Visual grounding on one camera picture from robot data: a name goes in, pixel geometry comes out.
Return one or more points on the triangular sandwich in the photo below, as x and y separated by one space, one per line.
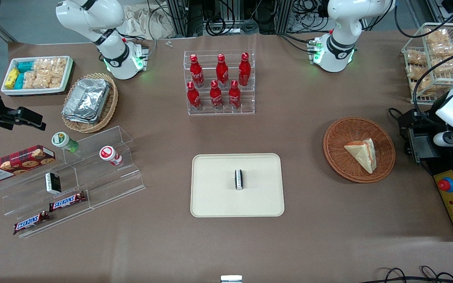
362 154

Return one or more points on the teal snack packet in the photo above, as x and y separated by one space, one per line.
25 66
19 81

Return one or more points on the white rectangular snack tray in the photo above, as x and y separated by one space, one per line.
37 92

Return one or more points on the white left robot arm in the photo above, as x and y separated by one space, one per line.
340 23

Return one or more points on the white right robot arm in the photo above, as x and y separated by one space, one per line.
92 17

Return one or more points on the beige rectangular tray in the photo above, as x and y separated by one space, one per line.
214 196

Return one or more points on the round brown wicker basket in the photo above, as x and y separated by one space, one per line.
340 161

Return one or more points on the oval wicker basket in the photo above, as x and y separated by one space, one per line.
108 108

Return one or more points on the clear acrylic bottle rack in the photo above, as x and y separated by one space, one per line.
246 100

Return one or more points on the rice cracker clear packet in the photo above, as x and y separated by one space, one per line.
30 79
49 80
50 65

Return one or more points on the red cola bottle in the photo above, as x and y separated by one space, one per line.
234 96
216 97
193 98
244 70
222 72
197 72

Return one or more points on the stacked aluminium foil containers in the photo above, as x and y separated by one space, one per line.
87 100

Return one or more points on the fried snack clear packet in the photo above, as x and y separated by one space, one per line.
444 49
417 72
416 57
437 36
423 87
448 65

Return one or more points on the beige crumpled cloth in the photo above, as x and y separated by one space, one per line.
144 21

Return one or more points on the clear acrylic stepped shelf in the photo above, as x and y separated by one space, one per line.
108 184

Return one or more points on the red capped small bottle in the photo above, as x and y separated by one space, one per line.
108 154

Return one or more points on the red emergency stop button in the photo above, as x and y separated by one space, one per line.
446 184

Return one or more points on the small black silver pack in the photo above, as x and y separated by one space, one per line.
239 180

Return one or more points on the green capped small bottle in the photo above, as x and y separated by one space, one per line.
62 140

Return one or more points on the Snickers chocolate bar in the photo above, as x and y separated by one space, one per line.
67 201
31 223

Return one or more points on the small black white box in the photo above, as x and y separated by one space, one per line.
53 183

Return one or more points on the red tartan cookie box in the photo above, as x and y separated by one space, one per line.
14 164

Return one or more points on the yellow snack packet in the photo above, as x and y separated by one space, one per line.
11 78

